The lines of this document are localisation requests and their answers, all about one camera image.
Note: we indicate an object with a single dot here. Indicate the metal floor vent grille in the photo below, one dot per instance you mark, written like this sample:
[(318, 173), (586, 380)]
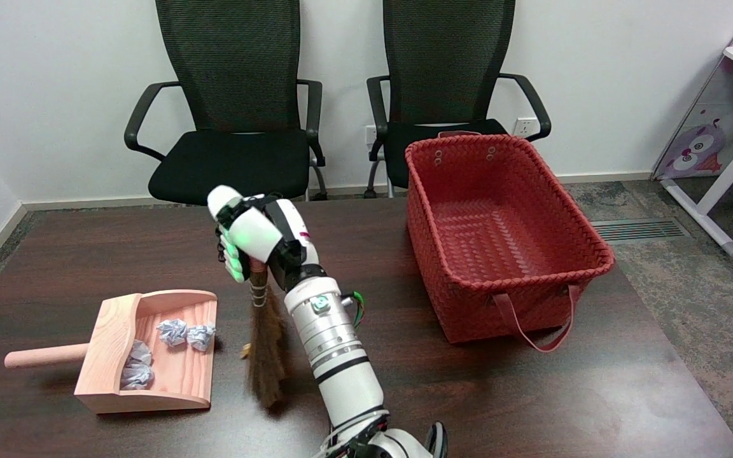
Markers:
[(640, 230)]

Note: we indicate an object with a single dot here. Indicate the wooden dustpan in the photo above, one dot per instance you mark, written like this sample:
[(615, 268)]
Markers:
[(175, 381)]

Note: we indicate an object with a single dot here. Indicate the black mesh office chair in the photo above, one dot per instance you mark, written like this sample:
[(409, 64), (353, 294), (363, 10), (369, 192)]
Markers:
[(443, 63), (233, 63)]

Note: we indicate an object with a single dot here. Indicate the brown straw hand broom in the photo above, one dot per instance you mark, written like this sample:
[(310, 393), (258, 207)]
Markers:
[(268, 356)]

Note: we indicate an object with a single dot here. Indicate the white paper ball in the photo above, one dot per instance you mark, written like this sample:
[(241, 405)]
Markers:
[(139, 352), (136, 376), (201, 336), (172, 332)]

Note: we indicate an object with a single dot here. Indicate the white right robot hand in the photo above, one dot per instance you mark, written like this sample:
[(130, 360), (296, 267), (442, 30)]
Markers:
[(265, 235)]

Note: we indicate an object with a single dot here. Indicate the white wall socket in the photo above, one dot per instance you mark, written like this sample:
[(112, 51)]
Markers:
[(370, 134), (524, 126)]

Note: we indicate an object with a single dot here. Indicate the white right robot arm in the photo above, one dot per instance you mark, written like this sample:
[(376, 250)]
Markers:
[(335, 356)]

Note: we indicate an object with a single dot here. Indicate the white pink children's desk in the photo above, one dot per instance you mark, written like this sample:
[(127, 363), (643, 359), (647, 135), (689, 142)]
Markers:
[(700, 149)]

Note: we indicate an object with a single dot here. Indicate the red woven basket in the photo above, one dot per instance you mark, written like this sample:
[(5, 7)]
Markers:
[(500, 210)]

